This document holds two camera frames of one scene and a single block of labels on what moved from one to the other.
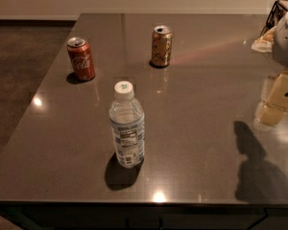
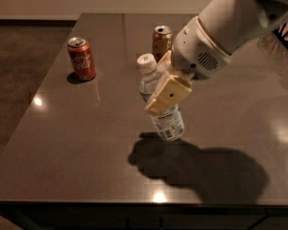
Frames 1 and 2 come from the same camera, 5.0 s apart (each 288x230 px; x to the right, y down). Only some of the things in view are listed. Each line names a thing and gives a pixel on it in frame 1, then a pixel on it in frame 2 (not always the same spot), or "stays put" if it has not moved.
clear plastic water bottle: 128,126 → 168,122
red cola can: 82,58 stays put
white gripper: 287,42 → 197,50
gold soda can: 161,45 stays put
